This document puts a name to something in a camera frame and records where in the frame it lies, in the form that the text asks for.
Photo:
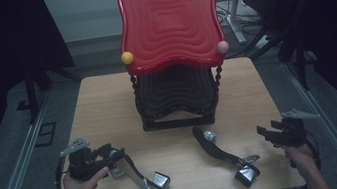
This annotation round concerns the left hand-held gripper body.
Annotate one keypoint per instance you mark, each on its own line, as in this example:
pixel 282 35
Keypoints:
pixel 81 164

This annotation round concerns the red and black shoe rack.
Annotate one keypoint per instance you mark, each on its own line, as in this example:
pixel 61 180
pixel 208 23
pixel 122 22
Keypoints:
pixel 172 23

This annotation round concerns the white power strip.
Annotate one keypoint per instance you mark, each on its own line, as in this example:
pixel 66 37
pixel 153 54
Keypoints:
pixel 263 41

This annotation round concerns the white metal desk leg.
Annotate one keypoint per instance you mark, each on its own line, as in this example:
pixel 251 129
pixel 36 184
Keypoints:
pixel 235 27

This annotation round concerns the person's right hand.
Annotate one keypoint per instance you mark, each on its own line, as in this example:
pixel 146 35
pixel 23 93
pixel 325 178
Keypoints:
pixel 300 157

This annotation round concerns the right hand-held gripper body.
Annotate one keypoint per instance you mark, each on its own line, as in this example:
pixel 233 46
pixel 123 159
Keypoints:
pixel 293 131

